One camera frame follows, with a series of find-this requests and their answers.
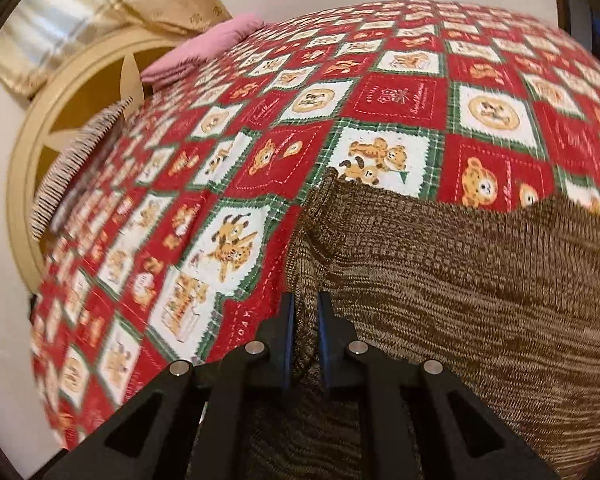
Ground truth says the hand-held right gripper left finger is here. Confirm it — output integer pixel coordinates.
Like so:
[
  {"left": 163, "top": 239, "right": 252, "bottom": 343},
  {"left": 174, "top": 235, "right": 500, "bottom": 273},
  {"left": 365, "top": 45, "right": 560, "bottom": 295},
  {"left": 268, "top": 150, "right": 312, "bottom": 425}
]
[{"left": 42, "top": 292, "right": 297, "bottom": 480}]

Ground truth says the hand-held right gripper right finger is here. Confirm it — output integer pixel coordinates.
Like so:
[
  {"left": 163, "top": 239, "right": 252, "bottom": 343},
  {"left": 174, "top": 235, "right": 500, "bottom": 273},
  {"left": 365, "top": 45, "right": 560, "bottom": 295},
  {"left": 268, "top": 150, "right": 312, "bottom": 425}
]
[{"left": 317, "top": 291, "right": 561, "bottom": 480}]

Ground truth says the brown knitted sun-pattern sweater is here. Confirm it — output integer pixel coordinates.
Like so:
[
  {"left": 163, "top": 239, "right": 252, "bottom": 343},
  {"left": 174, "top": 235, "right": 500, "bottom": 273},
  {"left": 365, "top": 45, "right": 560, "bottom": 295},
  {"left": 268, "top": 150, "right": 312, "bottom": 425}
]
[{"left": 190, "top": 167, "right": 600, "bottom": 480}]

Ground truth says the red checkered bear-print bedspread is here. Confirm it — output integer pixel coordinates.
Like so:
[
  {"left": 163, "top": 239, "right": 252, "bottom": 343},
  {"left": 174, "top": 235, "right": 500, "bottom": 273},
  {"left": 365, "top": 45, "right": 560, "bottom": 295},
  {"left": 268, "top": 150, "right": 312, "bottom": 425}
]
[{"left": 27, "top": 0, "right": 600, "bottom": 452}]

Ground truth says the striped pillow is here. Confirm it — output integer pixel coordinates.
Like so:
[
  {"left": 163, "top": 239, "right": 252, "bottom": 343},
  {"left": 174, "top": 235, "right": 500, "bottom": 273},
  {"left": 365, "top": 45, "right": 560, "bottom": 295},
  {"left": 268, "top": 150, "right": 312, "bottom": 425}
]
[{"left": 32, "top": 97, "right": 134, "bottom": 239}]

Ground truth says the pink folded blanket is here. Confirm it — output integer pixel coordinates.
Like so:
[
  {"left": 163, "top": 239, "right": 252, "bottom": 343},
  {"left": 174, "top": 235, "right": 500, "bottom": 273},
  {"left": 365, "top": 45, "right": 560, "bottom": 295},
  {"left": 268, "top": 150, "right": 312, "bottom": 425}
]
[{"left": 140, "top": 12, "right": 266, "bottom": 86}]

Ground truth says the cream and brown round headboard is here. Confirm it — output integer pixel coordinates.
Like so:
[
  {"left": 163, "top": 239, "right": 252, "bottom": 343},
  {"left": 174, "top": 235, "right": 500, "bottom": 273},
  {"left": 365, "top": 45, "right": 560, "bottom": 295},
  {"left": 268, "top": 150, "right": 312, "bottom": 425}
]
[{"left": 7, "top": 25, "right": 193, "bottom": 307}]

